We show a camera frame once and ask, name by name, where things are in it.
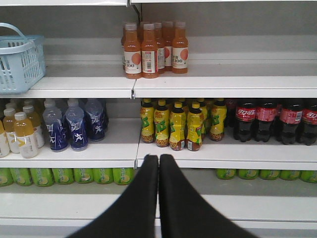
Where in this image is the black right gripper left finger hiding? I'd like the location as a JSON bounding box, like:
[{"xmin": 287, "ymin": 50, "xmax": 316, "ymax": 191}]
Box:
[{"xmin": 69, "ymin": 155, "xmax": 159, "ymax": 238}]

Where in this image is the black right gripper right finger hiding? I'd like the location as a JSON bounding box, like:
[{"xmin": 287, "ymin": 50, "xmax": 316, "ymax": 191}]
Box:
[{"xmin": 159, "ymin": 154, "xmax": 256, "ymax": 238}]

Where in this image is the light blue plastic basket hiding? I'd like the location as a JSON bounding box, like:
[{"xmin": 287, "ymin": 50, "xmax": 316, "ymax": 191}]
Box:
[{"xmin": 0, "ymin": 23, "xmax": 46, "ymax": 94}]

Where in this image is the yellow lemon tea bottle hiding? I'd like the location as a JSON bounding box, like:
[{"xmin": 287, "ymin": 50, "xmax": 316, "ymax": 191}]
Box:
[
  {"xmin": 154, "ymin": 99, "xmax": 169, "ymax": 147},
  {"xmin": 210, "ymin": 98, "xmax": 227, "ymax": 141},
  {"xmin": 169, "ymin": 101, "xmax": 186, "ymax": 151},
  {"xmin": 140, "ymin": 98, "xmax": 155, "ymax": 143},
  {"xmin": 186, "ymin": 102, "xmax": 204, "ymax": 151}
]

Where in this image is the green can row left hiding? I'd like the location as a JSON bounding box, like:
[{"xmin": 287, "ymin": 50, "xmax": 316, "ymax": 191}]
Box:
[{"xmin": 0, "ymin": 168, "xmax": 134, "ymax": 187}]

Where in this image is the green can row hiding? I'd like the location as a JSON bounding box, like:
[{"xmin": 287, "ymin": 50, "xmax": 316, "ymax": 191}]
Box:
[
  {"xmin": 0, "ymin": 168, "xmax": 134, "ymax": 187},
  {"xmin": 215, "ymin": 169, "xmax": 317, "ymax": 183}
]

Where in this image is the blue sports drink bottle right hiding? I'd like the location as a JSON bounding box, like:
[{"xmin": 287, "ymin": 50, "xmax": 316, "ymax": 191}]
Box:
[{"xmin": 85, "ymin": 98, "xmax": 105, "ymax": 141}]

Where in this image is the blue sports drink bottle middle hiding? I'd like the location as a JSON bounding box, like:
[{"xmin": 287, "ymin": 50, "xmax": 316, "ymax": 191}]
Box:
[{"xmin": 65, "ymin": 98, "xmax": 88, "ymax": 151}]

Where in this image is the cola bottle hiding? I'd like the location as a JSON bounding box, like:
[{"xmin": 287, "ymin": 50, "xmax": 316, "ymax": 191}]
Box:
[
  {"xmin": 298, "ymin": 98, "xmax": 317, "ymax": 146},
  {"xmin": 254, "ymin": 98, "xmax": 277, "ymax": 142},
  {"xmin": 277, "ymin": 98, "xmax": 303, "ymax": 145},
  {"xmin": 233, "ymin": 98, "xmax": 257, "ymax": 142}
]

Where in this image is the yellow vitamin drink bottle front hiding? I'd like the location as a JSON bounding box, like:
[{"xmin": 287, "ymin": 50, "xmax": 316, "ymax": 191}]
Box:
[{"xmin": 14, "ymin": 112, "xmax": 39, "ymax": 159}]

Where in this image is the yellow vitamin drink bottle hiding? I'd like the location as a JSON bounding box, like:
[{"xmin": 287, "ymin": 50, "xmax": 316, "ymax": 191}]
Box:
[
  {"xmin": 3, "ymin": 108, "xmax": 20, "ymax": 154},
  {"xmin": 14, "ymin": 112, "xmax": 39, "ymax": 159},
  {"xmin": 23, "ymin": 106, "xmax": 45, "ymax": 148}
]

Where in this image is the green can row right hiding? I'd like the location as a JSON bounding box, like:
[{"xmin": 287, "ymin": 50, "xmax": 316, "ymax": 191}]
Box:
[{"xmin": 215, "ymin": 169, "xmax": 317, "ymax": 183}]

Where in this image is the white store shelving unit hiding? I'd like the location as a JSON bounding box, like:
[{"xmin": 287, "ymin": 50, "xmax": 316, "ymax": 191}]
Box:
[{"xmin": 0, "ymin": 0, "xmax": 317, "ymax": 238}]

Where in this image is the orange juice bottle front left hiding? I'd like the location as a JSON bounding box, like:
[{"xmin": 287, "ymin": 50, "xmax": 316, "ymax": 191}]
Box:
[{"xmin": 124, "ymin": 23, "xmax": 142, "ymax": 79}]

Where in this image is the orange juice bottle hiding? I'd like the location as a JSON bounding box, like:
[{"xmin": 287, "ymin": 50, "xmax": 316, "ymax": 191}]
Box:
[
  {"xmin": 162, "ymin": 21, "xmax": 173, "ymax": 71},
  {"xmin": 141, "ymin": 23, "xmax": 159, "ymax": 79},
  {"xmin": 172, "ymin": 21, "xmax": 188, "ymax": 74},
  {"xmin": 124, "ymin": 23, "xmax": 142, "ymax": 79}
]

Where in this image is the orange juice bottle front middle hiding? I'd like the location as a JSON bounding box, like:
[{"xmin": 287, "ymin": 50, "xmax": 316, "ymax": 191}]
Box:
[{"xmin": 141, "ymin": 23, "xmax": 159, "ymax": 79}]

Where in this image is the orange juice bottle right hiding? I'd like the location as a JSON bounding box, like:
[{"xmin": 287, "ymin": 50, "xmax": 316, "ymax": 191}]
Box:
[{"xmin": 172, "ymin": 21, "xmax": 188, "ymax": 74}]

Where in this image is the orange juice bottle rear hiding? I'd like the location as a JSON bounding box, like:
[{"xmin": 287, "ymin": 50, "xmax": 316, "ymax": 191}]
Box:
[{"xmin": 162, "ymin": 21, "xmax": 173, "ymax": 71}]

